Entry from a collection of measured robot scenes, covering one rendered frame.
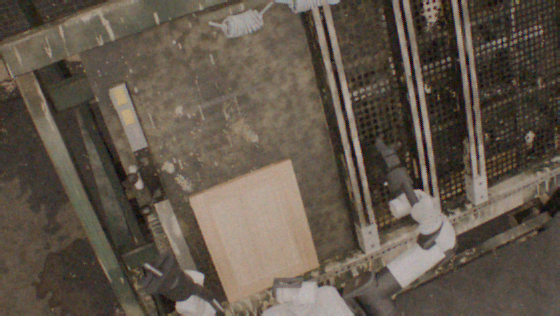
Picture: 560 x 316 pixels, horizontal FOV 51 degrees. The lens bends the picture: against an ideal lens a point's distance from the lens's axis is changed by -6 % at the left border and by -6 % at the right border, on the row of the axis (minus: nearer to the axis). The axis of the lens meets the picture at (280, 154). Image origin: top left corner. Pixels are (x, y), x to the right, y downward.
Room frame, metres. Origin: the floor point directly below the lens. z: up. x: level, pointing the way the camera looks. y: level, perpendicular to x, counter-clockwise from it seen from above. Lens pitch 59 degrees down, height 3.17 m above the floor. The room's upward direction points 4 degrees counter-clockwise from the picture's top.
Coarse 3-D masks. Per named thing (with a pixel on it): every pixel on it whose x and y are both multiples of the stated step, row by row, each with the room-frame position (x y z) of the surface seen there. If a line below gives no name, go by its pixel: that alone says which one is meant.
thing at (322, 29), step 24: (336, 0) 1.29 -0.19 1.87; (312, 24) 1.36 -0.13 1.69; (336, 48) 1.31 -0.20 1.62; (336, 72) 1.27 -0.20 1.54; (336, 96) 1.21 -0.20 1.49; (336, 120) 1.17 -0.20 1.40; (360, 168) 1.07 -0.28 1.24; (360, 192) 1.04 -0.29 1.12; (360, 216) 0.96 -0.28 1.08; (360, 240) 0.92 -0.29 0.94
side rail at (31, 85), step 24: (24, 96) 1.09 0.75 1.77; (48, 96) 1.15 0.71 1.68; (48, 120) 1.06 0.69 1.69; (48, 144) 1.01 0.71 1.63; (72, 168) 0.97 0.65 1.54; (72, 192) 0.92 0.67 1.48; (96, 216) 0.88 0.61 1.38; (96, 240) 0.82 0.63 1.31; (120, 264) 0.78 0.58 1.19; (120, 288) 0.71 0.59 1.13; (144, 312) 0.67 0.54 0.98
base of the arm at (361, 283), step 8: (368, 272) 0.64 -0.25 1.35; (352, 280) 0.63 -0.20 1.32; (360, 280) 0.62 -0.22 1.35; (368, 280) 0.61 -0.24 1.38; (344, 288) 0.61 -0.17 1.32; (352, 288) 0.60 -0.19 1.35; (360, 288) 0.59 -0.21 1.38; (368, 288) 0.59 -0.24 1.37; (344, 296) 0.58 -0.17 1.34; (352, 296) 0.57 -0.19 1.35; (352, 304) 0.55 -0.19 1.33; (360, 312) 0.53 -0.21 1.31; (392, 312) 0.52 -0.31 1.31
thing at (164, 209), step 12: (120, 84) 1.16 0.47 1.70; (120, 108) 1.11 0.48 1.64; (132, 108) 1.12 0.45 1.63; (132, 132) 1.07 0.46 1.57; (132, 144) 1.05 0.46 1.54; (144, 144) 1.05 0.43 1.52; (156, 204) 0.93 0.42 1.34; (168, 204) 0.94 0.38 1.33; (168, 216) 0.91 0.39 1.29; (168, 228) 0.88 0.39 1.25; (180, 240) 0.86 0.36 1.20; (180, 252) 0.83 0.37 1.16; (180, 264) 0.80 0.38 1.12; (192, 264) 0.80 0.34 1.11
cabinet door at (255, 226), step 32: (288, 160) 1.09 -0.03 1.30; (224, 192) 0.99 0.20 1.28; (256, 192) 1.01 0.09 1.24; (288, 192) 1.02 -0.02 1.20; (224, 224) 0.92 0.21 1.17; (256, 224) 0.93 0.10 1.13; (288, 224) 0.95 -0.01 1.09; (224, 256) 0.84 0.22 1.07; (256, 256) 0.85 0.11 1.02; (288, 256) 0.87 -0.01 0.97; (224, 288) 0.76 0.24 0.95; (256, 288) 0.77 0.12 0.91
